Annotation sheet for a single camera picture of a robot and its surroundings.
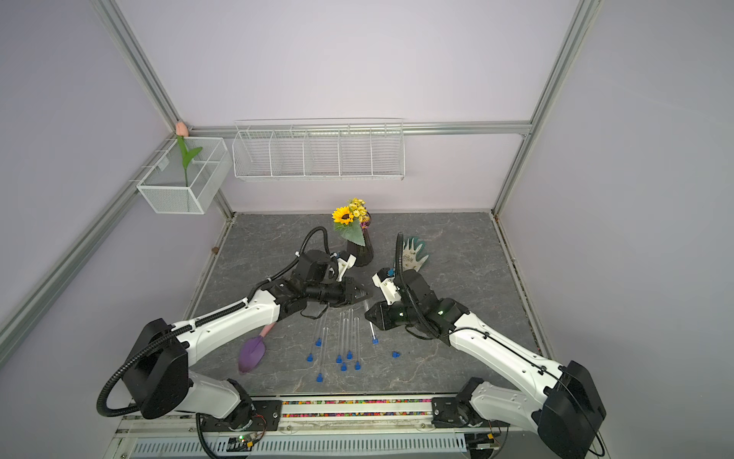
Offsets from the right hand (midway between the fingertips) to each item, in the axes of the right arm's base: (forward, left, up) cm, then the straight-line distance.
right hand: (367, 313), depth 76 cm
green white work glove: (+33, -16, -15) cm, 40 cm away
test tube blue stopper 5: (0, +6, -15) cm, 16 cm away
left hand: (+3, -1, +3) cm, 4 cm away
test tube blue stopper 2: (-12, +14, -16) cm, 25 cm away
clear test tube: (-1, +4, -15) cm, 16 cm away
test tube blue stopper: (-2, +16, -16) cm, 22 cm away
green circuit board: (-27, +33, -18) cm, 46 cm away
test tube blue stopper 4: (+1, +7, -15) cm, 17 cm away
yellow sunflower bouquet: (+27, +5, +8) cm, 28 cm away
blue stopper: (-6, -8, -15) cm, 18 cm away
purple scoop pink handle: (-5, +34, -13) cm, 37 cm away
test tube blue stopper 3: (-7, +9, -15) cm, 19 cm away
